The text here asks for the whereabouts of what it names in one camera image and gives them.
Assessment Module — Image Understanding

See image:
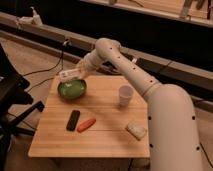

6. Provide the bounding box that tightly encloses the beige sponge block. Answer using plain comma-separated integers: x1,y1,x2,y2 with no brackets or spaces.
126,121,147,141

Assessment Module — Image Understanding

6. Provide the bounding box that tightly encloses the wooden table board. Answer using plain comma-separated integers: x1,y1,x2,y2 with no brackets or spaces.
28,76,149,158

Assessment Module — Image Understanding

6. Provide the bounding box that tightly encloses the white paper cup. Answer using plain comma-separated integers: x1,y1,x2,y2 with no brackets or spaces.
119,85,134,106

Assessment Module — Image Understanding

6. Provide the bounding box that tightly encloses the black office chair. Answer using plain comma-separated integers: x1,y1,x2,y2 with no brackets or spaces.
0,44,44,171

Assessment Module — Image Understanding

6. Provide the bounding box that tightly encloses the black floor cable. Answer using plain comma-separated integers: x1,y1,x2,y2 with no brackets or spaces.
20,41,71,94

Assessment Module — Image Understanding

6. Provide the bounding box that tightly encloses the green ceramic bowl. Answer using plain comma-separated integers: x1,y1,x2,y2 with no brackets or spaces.
57,80,87,100

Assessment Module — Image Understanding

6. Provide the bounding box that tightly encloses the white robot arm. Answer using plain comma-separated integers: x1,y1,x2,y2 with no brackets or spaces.
77,38,203,171

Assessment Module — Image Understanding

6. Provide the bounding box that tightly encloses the orange carrot toy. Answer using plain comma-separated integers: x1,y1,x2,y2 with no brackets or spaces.
77,118,96,133

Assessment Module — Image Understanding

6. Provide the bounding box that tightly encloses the black remote control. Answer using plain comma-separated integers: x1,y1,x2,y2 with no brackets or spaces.
66,110,80,131

